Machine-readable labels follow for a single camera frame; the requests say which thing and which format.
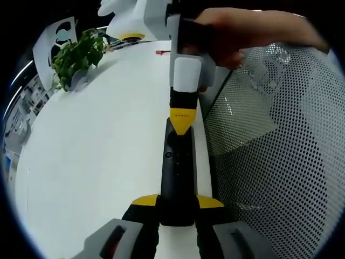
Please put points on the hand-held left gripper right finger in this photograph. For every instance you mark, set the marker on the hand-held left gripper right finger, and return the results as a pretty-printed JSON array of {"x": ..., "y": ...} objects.
[{"x": 213, "y": 215}]

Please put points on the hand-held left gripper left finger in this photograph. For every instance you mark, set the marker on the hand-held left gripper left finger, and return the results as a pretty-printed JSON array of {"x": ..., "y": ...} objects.
[{"x": 140, "y": 232}]

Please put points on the white square pillar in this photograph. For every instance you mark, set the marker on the white square pillar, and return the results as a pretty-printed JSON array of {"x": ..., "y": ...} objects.
[{"x": 41, "y": 58}]

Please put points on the green potted plant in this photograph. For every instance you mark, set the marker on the green potted plant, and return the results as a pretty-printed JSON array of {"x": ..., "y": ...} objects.
[{"x": 78, "y": 51}]

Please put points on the grey mesh office chair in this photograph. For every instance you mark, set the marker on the grey mesh office chair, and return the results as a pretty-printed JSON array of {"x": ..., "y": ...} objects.
[{"x": 283, "y": 162}]

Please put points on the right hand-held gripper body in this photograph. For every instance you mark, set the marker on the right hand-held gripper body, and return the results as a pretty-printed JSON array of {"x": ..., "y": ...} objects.
[{"x": 129, "y": 16}]

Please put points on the person's right hand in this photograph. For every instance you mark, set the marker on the person's right hand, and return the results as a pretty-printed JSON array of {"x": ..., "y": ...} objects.
[{"x": 229, "y": 48}]

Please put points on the black remote control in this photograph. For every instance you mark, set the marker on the black remote control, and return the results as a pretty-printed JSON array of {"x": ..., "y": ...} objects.
[{"x": 176, "y": 175}]

